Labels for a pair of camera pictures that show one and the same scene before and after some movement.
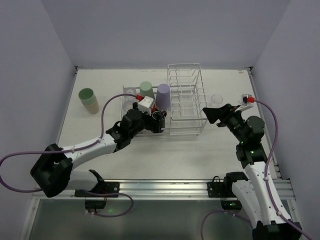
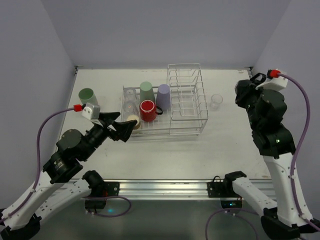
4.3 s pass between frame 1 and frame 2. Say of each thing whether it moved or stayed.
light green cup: stayed
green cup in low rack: stayed
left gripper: moved
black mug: moved
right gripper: moved
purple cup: stayed
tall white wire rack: stayed
